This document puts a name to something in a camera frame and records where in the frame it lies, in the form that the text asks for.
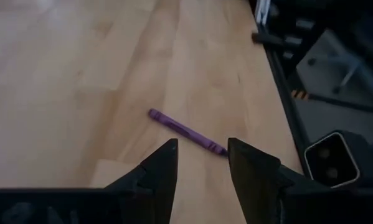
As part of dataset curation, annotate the hazard-striped black floor mat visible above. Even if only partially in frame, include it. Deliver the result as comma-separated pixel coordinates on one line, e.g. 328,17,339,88
290,89,373,114

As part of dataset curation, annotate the silver-rimmed black camera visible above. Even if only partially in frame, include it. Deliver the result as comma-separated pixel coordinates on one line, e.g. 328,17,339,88
303,129,373,190

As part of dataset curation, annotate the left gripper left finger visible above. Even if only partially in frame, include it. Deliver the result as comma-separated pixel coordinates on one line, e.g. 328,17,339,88
105,138,179,224

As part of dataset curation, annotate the grey chair base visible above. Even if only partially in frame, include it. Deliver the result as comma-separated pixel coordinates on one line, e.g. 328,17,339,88
307,46,373,103

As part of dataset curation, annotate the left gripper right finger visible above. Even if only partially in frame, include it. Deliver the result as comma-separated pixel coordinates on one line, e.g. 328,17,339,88
227,138,313,224

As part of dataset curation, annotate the silver aluminium bracket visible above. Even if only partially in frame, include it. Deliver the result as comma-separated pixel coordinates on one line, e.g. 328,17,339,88
253,0,271,25

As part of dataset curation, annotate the black frame bracket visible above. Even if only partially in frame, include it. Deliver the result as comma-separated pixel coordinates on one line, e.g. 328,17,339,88
251,32,285,48

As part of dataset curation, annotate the black aluminium table frame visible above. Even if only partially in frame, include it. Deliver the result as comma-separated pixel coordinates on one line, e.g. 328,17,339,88
247,0,314,178

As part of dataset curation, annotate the purple crayon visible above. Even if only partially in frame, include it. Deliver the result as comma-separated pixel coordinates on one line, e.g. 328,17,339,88
148,108,229,157

